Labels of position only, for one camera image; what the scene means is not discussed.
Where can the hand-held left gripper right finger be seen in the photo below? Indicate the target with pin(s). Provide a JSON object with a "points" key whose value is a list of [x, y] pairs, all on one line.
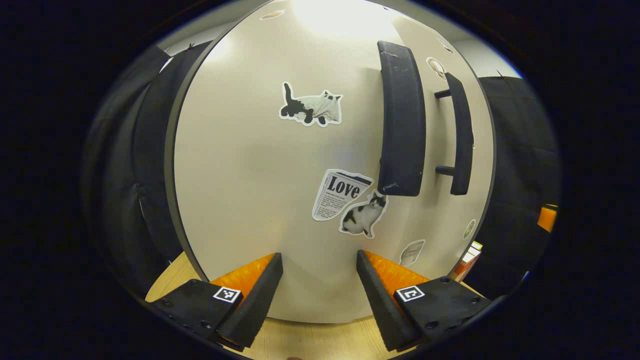
{"points": [[377, 300]]}

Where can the white shoe cabinet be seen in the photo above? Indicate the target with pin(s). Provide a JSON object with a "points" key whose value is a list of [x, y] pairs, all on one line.
{"points": [[169, 150]]}

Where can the white shoe cabinet door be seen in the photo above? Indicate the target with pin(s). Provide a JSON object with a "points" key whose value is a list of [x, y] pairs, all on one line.
{"points": [[457, 215], [250, 175]]}

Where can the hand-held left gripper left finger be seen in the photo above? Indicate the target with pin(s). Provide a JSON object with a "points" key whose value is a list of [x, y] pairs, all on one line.
{"points": [[260, 295]]}

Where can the yellow book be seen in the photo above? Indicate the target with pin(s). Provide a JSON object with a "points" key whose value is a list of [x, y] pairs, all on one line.
{"points": [[476, 245]]}

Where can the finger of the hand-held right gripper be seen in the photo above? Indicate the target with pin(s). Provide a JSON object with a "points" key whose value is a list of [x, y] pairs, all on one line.
{"points": [[547, 219]]}

